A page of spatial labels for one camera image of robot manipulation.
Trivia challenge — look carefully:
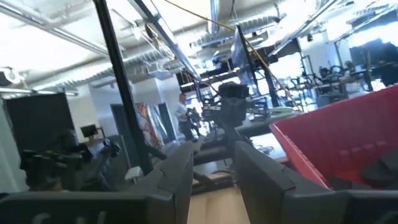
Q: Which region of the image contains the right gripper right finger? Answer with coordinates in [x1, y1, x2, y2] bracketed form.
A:
[233, 141, 398, 224]

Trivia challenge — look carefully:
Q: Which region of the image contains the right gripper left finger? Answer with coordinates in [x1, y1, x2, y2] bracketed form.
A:
[0, 141, 195, 224]

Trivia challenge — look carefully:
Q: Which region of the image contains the black thong flip-flop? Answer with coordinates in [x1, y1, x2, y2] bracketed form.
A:
[360, 149, 398, 189]

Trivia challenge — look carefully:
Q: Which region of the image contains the red plastic bin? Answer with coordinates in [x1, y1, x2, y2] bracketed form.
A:
[269, 84, 398, 191]

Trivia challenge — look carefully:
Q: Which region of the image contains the person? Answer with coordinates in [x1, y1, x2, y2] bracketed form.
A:
[173, 93, 199, 143]

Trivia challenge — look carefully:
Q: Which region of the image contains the mint green stapler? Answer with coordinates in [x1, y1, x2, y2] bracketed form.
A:
[271, 106, 295, 114]

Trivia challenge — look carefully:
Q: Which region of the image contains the small background monitor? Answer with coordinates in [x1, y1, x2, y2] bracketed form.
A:
[80, 124, 100, 139]

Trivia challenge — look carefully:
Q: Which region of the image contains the black partition panel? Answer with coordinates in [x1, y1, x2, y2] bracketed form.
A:
[4, 92, 77, 158]

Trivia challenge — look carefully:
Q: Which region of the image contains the colourful wall painting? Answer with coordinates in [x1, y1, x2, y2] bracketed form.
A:
[134, 102, 165, 151]

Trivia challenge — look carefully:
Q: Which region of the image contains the black aluminium rig frame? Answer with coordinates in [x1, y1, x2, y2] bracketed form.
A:
[92, 0, 155, 177]

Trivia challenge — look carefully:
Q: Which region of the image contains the yellow cable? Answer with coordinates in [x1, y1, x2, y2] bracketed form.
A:
[164, 0, 304, 113]

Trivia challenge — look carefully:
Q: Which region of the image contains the silver ventilation duct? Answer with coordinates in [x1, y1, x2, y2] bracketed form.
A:
[186, 14, 282, 50]

